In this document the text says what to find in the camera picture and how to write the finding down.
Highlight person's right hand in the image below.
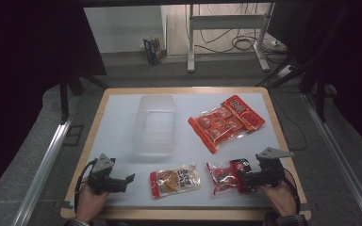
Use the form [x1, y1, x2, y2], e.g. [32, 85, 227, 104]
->
[258, 178, 298, 218]

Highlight blue carton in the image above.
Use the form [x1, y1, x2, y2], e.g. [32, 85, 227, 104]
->
[142, 37, 167, 66]

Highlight hand-held gripper cable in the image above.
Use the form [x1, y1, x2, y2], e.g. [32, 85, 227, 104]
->
[282, 168, 302, 215]
[74, 158, 98, 215]

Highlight thin black floor cable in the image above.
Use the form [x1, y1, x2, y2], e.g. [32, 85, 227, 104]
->
[271, 89, 308, 153]

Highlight black floor plate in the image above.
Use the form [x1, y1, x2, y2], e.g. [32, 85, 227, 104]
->
[62, 124, 85, 147]

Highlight black cable bundle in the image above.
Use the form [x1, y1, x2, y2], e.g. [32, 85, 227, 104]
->
[196, 3, 267, 55]

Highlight person's left hand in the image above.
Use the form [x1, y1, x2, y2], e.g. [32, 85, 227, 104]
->
[74, 182, 109, 224]

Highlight left hand-held gripper cable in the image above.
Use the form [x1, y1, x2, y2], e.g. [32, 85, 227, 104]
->
[74, 158, 98, 215]

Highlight dark curtain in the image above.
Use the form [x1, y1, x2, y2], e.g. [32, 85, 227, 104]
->
[0, 0, 108, 203]
[266, 0, 362, 159]

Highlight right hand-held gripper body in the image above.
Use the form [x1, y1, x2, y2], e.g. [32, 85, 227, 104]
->
[255, 147, 295, 188]

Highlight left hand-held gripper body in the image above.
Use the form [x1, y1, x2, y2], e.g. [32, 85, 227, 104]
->
[87, 153, 128, 195]

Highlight black stand leg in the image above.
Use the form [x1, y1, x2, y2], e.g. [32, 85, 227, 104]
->
[58, 71, 111, 125]

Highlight white power strip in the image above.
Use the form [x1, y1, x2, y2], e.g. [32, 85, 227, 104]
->
[276, 64, 295, 78]

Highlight black tripod legs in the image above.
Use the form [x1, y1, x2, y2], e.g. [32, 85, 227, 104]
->
[255, 56, 316, 92]

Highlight small red snack packet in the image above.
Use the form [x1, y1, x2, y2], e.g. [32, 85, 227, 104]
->
[206, 157, 253, 197]

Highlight white desk frame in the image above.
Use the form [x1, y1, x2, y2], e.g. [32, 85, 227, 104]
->
[187, 3, 272, 73]

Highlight aluminium rail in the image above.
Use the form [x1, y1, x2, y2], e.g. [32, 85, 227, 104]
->
[301, 92, 362, 226]
[11, 93, 80, 226]

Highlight beige snack packet red edge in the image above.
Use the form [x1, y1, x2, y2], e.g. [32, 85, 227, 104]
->
[149, 162, 202, 201]

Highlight right hand-held gripper cable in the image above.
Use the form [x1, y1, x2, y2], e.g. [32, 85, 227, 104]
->
[282, 168, 302, 215]

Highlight large orange snack packet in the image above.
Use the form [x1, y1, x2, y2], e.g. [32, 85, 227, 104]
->
[187, 94, 266, 155]

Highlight clear plastic container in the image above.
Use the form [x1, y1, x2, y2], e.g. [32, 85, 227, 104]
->
[132, 94, 177, 156]

